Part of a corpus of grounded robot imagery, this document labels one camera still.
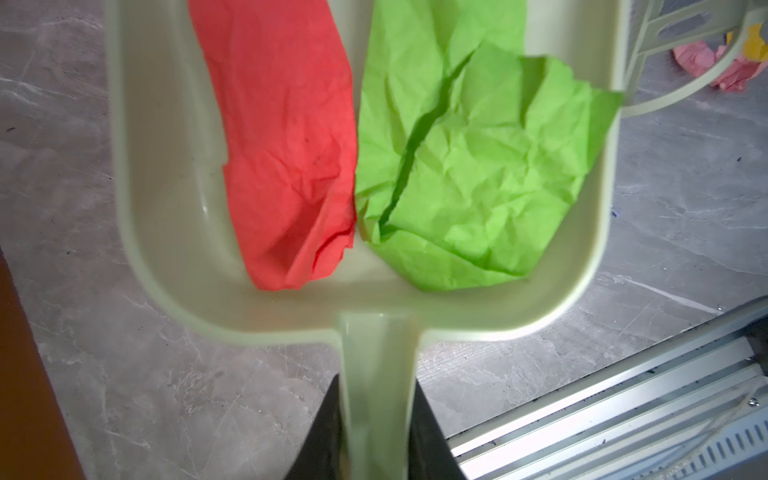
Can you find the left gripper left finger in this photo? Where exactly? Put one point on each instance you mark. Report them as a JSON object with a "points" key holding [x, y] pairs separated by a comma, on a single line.
{"points": [[319, 456]]}

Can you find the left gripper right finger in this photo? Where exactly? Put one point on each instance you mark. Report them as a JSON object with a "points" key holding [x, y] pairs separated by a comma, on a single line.
{"points": [[430, 457]]}

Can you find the green plastic dustpan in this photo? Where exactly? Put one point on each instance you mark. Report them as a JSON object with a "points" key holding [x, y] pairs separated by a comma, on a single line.
{"points": [[169, 149]]}

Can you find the green paper scrap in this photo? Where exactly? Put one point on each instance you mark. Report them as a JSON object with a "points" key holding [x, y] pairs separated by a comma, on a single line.
{"points": [[471, 153]]}

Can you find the red paper strip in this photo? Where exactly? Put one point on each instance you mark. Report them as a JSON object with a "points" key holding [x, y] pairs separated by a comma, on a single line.
{"points": [[284, 87]]}

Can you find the green hand brush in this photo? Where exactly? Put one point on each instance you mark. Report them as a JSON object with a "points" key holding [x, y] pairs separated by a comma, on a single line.
{"points": [[703, 38]]}

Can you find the small yellow paper scrap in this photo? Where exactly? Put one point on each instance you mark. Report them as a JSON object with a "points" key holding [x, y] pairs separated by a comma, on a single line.
{"points": [[754, 48]]}

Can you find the aluminium front rail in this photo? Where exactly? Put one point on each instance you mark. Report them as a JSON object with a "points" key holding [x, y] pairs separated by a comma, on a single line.
{"points": [[690, 407]]}

